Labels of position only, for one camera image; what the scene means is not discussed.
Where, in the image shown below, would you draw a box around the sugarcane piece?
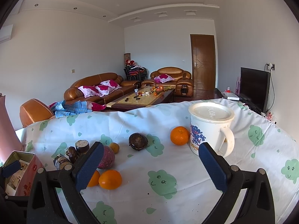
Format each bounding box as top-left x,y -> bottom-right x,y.
53,154 -> 71,170
75,140 -> 90,155

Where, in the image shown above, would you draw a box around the small orange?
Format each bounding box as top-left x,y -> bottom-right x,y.
88,170 -> 100,187

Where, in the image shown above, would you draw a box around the dark round chestnut fruit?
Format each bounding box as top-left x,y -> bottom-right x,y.
65,146 -> 78,164

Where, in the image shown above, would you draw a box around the large orange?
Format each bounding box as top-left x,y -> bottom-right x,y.
98,169 -> 122,190

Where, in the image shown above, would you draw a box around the purple passion fruit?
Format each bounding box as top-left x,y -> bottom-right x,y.
97,146 -> 115,169

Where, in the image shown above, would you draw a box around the small yellow kumquat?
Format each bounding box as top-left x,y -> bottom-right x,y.
109,143 -> 120,154

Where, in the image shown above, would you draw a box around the dark brown passion fruit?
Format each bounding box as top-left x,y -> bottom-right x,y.
129,133 -> 149,151

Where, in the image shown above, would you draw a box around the orange tangerine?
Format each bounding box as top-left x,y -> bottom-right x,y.
170,126 -> 189,146

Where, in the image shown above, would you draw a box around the pink electric kettle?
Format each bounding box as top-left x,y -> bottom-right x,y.
0,94 -> 23,163

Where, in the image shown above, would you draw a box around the blue plaid blanket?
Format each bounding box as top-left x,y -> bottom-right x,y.
49,100 -> 92,118

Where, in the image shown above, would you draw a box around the long brown leather sofa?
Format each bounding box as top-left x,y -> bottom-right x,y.
64,72 -> 141,105

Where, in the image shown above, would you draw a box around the white mug with lid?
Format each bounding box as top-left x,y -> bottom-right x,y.
189,102 -> 235,157

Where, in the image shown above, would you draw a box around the pink floral cushion left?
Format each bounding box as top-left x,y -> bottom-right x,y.
78,85 -> 102,98

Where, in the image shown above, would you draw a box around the pink floral cushion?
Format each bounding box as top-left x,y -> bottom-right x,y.
96,79 -> 121,97
78,85 -> 102,98

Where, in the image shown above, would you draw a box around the white set-top box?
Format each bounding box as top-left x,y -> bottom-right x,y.
221,91 -> 240,101

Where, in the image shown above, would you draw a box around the black flat television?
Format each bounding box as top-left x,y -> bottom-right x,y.
239,67 -> 270,113

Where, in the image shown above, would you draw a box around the pink floral cushion right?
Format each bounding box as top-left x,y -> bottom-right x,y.
96,79 -> 121,97

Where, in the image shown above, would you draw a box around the wooden coffee table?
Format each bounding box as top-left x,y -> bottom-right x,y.
106,86 -> 175,112

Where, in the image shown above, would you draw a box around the brown leather armchair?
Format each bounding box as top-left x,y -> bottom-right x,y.
141,67 -> 194,97

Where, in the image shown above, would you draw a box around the fruit pile on coffee table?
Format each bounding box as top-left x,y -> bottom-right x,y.
150,86 -> 164,97

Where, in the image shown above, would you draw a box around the stacked dark chairs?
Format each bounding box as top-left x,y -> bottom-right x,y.
124,65 -> 148,82

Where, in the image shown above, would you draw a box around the pink cushion on armchair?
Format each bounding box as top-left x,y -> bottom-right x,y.
154,74 -> 175,83

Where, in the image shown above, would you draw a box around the brown wooden door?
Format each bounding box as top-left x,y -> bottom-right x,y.
191,34 -> 216,91

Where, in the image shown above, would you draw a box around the black tv cable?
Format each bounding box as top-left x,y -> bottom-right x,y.
263,63 -> 276,114

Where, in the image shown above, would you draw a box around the white wall air conditioner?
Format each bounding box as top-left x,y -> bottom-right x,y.
0,24 -> 13,43

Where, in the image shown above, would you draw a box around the wall power socket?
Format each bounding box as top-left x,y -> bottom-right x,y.
267,63 -> 275,72

